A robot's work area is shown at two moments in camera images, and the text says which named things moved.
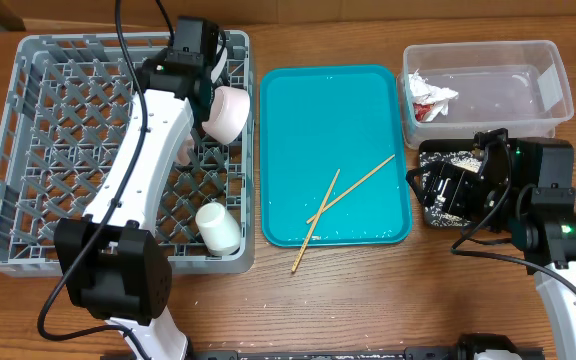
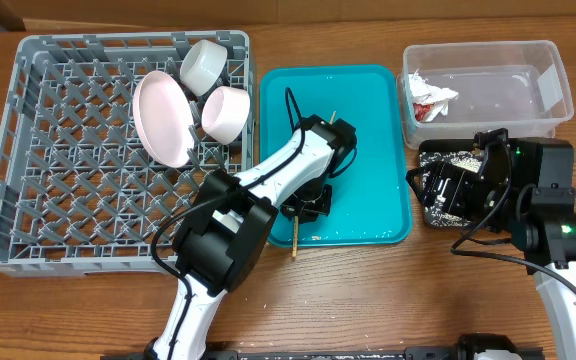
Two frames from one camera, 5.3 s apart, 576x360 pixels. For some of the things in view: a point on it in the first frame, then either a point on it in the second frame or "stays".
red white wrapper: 429,101 stays
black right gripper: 448,185 stays
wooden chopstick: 323,203 → 295,237
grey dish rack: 63,116 stays
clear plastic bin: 452,91 stays
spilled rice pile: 462,158 stays
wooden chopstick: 352,187 → 333,117
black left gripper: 205,116 → 292,207
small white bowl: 230,111 stays
